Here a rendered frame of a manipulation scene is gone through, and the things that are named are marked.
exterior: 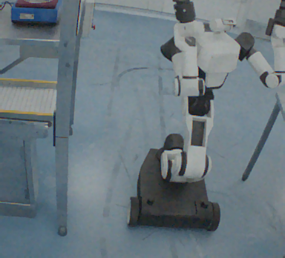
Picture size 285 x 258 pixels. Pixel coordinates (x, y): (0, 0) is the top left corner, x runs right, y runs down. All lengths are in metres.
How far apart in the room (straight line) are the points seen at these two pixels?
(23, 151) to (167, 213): 0.95
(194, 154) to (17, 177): 0.99
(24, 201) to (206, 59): 1.32
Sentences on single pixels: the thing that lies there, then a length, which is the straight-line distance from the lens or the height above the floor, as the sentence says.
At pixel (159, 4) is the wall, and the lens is 5.42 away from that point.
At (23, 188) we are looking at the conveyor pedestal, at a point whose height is 0.30.
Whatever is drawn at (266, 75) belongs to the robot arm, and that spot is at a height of 1.11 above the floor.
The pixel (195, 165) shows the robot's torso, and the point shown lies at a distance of 1.93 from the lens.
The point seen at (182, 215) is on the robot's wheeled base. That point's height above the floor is 0.19.
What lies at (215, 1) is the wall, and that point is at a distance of 5.50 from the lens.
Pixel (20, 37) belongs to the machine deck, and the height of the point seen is 1.30.
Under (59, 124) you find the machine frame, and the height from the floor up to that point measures 0.89.
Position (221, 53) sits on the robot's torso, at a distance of 1.80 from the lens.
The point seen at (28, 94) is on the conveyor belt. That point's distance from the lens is 1.82.
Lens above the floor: 1.88
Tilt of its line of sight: 36 degrees down
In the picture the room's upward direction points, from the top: 12 degrees clockwise
